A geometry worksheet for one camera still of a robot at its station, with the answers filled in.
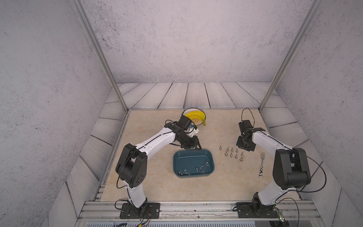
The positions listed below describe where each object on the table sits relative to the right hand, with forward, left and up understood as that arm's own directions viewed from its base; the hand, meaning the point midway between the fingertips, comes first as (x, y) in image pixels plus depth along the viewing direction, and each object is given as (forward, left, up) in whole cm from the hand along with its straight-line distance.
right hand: (243, 145), depth 92 cm
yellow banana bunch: (+27, +28, 0) cm, 39 cm away
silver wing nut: (-4, +8, -6) cm, 10 cm away
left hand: (-8, +28, +9) cm, 30 cm away
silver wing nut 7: (-3, 0, -6) cm, 6 cm away
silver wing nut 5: (0, +6, -6) cm, 8 cm away
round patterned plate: (+23, +29, -4) cm, 38 cm away
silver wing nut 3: (-8, +2, -5) cm, 10 cm away
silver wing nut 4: (0, +9, -5) cm, 11 cm away
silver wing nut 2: (+1, +14, -6) cm, 15 cm away
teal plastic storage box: (-10, +33, -4) cm, 35 cm away
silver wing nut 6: (0, +3, -6) cm, 7 cm away
